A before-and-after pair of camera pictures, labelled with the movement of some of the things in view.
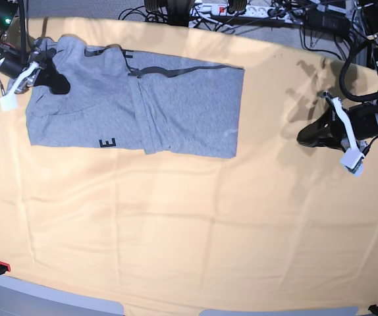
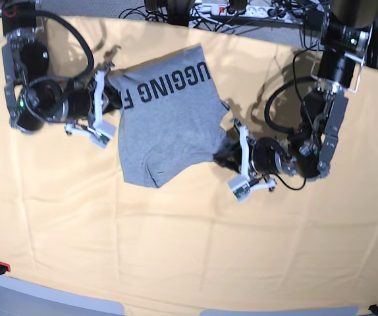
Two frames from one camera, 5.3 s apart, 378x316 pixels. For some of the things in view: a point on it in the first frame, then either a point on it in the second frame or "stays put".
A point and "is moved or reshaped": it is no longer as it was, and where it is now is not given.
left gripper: (40, 71) → (102, 130)
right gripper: (334, 130) → (236, 155)
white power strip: (279, 14) stays put
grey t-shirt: (120, 101) is moved or reshaped
